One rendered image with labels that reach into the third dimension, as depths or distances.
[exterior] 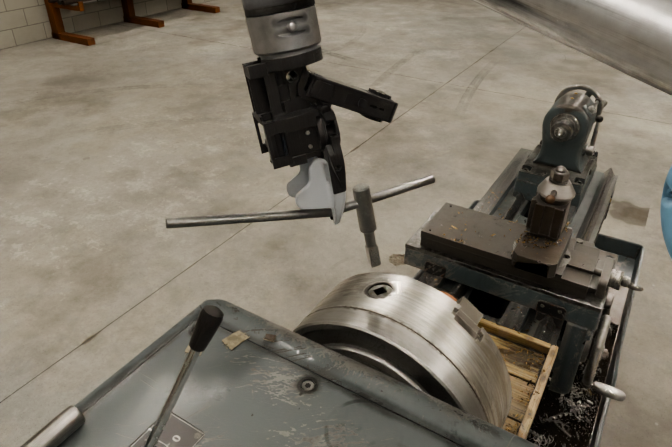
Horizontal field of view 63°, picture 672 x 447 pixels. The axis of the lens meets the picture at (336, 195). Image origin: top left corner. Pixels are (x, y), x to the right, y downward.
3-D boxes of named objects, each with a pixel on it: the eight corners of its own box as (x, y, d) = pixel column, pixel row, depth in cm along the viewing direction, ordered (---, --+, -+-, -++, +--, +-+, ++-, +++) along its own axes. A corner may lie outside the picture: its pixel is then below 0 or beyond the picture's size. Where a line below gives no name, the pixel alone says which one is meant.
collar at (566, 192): (570, 205, 116) (573, 193, 114) (532, 195, 119) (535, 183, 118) (578, 189, 122) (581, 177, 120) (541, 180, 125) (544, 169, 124)
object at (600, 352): (590, 413, 129) (616, 339, 117) (546, 394, 133) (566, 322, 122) (609, 342, 148) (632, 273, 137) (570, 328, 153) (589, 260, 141)
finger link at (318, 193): (300, 234, 67) (283, 163, 64) (345, 219, 68) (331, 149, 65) (307, 243, 64) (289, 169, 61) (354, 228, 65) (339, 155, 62)
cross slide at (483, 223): (602, 306, 117) (607, 289, 115) (418, 245, 137) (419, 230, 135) (614, 265, 130) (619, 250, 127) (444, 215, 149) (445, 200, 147)
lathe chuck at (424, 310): (498, 521, 75) (482, 336, 62) (311, 445, 92) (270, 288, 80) (517, 469, 81) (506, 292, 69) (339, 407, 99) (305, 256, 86)
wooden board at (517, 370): (512, 479, 90) (516, 463, 88) (327, 386, 106) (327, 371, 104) (555, 361, 112) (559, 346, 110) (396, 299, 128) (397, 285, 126)
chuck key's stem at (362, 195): (378, 257, 74) (365, 180, 69) (385, 265, 72) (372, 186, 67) (363, 263, 74) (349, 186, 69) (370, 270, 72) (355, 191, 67)
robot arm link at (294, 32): (304, 3, 62) (326, 4, 55) (312, 44, 64) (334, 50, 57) (240, 16, 61) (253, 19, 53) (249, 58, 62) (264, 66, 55)
